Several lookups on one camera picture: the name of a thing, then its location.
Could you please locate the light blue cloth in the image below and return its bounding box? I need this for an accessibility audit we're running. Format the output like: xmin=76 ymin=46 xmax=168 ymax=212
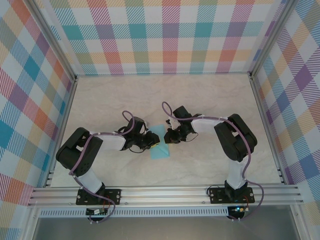
xmin=149 ymin=124 xmax=171 ymax=161

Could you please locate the black base plate right arm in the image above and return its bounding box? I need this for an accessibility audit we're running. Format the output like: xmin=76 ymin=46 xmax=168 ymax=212
xmin=209 ymin=186 xmax=255 ymax=205

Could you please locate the black base plate left arm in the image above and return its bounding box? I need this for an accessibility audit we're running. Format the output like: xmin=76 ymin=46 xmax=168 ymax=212
xmin=75 ymin=187 xmax=123 ymax=206

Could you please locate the circuit board black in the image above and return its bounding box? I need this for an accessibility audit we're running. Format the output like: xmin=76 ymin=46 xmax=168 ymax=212
xmin=86 ymin=207 xmax=110 ymax=216

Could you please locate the grey metal panel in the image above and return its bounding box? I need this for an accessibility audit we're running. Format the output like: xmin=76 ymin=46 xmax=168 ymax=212
xmin=32 ymin=216 xmax=301 ymax=240

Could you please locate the circuit board with green light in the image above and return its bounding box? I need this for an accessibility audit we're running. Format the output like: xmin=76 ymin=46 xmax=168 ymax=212
xmin=228 ymin=205 xmax=251 ymax=215

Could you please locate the thin black wire left gripper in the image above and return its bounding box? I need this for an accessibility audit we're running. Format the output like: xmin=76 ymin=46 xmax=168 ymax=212
xmin=128 ymin=146 xmax=149 ymax=154

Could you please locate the thin black wire gripper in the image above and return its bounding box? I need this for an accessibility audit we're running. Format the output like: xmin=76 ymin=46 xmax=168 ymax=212
xmin=128 ymin=146 xmax=149 ymax=154
xmin=183 ymin=131 xmax=199 ymax=143

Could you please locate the thin black wire right gripper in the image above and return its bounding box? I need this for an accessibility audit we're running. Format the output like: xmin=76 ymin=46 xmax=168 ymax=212
xmin=183 ymin=131 xmax=199 ymax=143

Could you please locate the aluminium mounting rail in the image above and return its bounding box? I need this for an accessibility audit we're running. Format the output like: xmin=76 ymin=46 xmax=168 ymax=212
xmin=27 ymin=183 xmax=305 ymax=208

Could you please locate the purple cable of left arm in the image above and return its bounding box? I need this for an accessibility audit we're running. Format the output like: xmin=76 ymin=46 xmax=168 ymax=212
xmin=68 ymin=110 xmax=138 ymax=224

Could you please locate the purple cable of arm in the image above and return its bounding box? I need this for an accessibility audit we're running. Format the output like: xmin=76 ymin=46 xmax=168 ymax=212
xmin=68 ymin=110 xmax=138 ymax=224
xmin=161 ymin=100 xmax=265 ymax=222

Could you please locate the perforated metal cable tray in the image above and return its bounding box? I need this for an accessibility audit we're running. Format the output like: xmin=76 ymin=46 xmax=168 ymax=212
xmin=38 ymin=207 xmax=230 ymax=218

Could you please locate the aluminium side rail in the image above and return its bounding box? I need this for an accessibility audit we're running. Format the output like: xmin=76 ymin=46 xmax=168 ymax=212
xmin=249 ymin=74 xmax=288 ymax=185
xmin=44 ymin=76 xmax=79 ymax=188

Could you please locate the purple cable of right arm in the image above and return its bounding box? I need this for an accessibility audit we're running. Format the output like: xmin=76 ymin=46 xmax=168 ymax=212
xmin=161 ymin=100 xmax=265 ymax=222

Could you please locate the aluminium frame post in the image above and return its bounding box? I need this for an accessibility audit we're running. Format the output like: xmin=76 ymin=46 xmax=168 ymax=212
xmin=29 ymin=0 xmax=77 ymax=81
xmin=247 ymin=0 xmax=296 ymax=80

